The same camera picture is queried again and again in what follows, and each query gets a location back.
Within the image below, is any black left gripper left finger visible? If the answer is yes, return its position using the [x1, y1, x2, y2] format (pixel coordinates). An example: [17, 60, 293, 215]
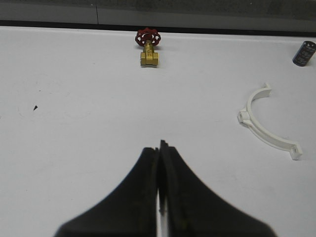
[55, 148, 158, 237]

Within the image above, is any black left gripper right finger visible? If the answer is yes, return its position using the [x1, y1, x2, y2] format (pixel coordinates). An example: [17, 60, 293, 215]
[158, 140, 275, 237]

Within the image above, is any white half clamp with lug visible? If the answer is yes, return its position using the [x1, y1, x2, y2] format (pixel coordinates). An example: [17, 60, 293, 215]
[237, 83, 303, 160]

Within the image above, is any brass valve with red handwheel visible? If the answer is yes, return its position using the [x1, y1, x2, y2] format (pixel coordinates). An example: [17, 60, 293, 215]
[135, 27, 161, 66]

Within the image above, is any black cylindrical capacitor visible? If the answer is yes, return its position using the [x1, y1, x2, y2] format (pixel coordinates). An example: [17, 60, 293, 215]
[292, 41, 316, 67]

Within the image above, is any grey stone counter ledge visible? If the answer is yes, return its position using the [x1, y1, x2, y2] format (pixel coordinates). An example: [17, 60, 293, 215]
[0, 0, 316, 32]

